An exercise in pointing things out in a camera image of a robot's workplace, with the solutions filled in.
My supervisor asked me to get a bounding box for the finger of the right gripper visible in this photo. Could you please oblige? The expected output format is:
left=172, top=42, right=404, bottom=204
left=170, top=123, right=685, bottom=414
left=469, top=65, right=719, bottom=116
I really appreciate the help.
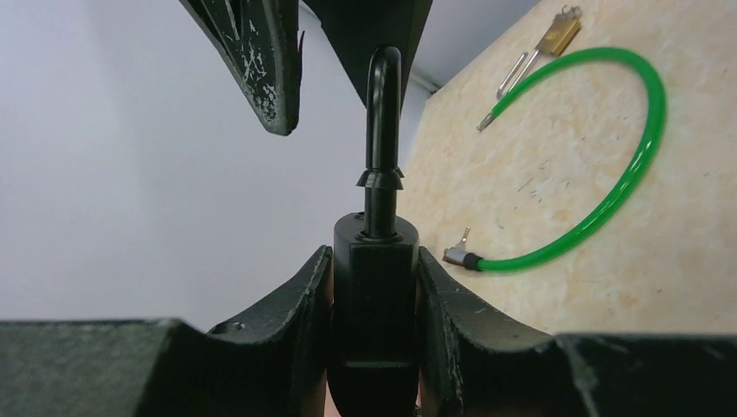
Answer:
left=181, top=0, right=303, bottom=136
left=305, top=0, right=433, bottom=103

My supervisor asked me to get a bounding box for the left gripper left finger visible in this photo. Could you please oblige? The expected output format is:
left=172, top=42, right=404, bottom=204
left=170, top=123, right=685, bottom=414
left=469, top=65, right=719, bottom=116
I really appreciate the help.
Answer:
left=1, top=246, right=333, bottom=416

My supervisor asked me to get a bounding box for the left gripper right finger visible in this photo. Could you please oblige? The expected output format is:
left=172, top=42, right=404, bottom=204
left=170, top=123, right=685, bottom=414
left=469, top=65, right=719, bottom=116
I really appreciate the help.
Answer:
left=418, top=248, right=736, bottom=416

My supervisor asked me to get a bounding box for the black padlock with keys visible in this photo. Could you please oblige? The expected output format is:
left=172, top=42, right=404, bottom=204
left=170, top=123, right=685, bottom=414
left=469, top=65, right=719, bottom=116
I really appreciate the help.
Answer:
left=328, top=46, right=419, bottom=416

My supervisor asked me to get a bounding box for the green cable lock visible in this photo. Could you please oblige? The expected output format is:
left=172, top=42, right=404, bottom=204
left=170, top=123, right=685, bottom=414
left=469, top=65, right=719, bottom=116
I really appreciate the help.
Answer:
left=442, top=47, right=667, bottom=273

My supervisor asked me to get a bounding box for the brass padlock on cable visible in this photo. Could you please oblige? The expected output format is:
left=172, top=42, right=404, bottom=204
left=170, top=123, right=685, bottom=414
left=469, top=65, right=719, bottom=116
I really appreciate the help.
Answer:
left=495, top=5, right=583, bottom=100

